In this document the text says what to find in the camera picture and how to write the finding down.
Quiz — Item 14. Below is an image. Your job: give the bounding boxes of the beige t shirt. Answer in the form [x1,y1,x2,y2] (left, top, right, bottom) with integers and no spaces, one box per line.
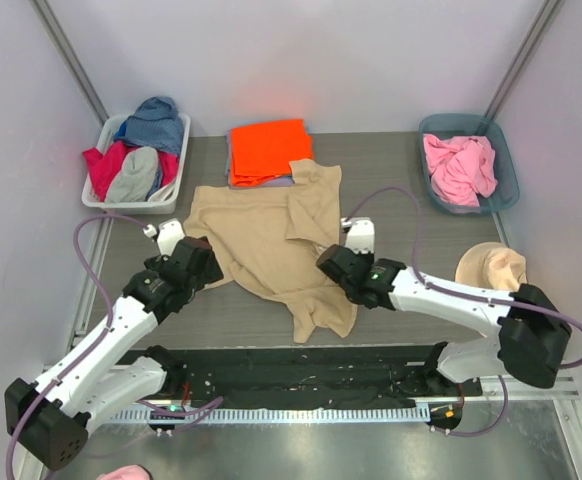
[183,159,357,343]

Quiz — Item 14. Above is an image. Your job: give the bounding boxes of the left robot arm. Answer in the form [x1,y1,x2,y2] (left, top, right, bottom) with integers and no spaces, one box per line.
[4,236,223,472]

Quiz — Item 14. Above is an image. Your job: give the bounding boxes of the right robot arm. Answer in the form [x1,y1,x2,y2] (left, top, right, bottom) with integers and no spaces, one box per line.
[316,245,572,395]

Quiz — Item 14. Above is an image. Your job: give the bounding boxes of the white laundry basket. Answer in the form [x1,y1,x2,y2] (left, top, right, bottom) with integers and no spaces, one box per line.
[80,113,193,216]

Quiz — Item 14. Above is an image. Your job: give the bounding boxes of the grey garment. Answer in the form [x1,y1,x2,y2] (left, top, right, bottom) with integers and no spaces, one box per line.
[105,147,162,204]

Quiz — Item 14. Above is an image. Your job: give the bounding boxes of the orange folded t shirt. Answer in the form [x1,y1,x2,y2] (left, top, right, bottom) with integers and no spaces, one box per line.
[228,117,317,188]

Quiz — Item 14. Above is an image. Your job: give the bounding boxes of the beige bucket hat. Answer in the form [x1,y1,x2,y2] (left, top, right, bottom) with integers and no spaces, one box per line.
[455,242,527,292]

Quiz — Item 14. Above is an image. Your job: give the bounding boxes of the magenta garment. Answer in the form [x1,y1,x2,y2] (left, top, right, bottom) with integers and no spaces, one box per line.
[83,141,179,203]

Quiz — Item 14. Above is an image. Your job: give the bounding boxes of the blue patterned garment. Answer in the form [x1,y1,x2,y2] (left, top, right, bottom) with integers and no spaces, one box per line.
[114,96,185,155]

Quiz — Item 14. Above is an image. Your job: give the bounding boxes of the pink crumpled t shirt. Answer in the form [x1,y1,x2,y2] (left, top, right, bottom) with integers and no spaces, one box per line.
[423,134,498,208]

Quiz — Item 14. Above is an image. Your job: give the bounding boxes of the teal plastic basin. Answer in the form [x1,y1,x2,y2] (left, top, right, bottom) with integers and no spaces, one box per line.
[419,113,520,215]

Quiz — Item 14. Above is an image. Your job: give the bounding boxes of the pink object bottom edge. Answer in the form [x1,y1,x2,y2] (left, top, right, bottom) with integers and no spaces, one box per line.
[97,465,153,480]

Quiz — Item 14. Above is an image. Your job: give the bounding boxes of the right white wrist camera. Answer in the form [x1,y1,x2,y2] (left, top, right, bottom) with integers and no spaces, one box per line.
[341,217,375,254]

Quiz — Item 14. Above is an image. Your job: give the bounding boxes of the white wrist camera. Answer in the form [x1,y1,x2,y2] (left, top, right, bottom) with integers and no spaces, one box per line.
[143,218,185,256]
[341,217,375,254]

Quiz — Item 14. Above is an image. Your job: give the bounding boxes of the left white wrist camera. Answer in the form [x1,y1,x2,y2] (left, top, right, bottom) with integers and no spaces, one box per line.
[143,218,185,256]

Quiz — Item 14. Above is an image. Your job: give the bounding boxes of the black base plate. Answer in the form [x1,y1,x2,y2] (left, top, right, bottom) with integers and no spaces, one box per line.
[143,345,482,410]

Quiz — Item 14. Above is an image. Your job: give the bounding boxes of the white slotted cable duct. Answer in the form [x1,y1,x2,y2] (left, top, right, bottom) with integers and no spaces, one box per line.
[104,403,430,429]

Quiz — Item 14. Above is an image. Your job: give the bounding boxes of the left aluminium corner post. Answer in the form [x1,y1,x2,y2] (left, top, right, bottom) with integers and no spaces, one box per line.
[30,0,109,124]

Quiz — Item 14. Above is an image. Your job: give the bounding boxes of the aluminium corner post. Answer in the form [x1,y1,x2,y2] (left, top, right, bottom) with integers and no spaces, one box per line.
[484,0,566,120]
[30,0,109,124]

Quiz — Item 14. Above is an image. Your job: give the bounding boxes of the aluminium rail frame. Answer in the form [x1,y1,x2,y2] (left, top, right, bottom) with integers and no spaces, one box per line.
[33,360,582,405]

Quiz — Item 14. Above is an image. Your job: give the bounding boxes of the right aluminium corner post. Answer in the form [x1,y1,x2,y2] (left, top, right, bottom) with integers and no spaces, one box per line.
[484,0,566,120]

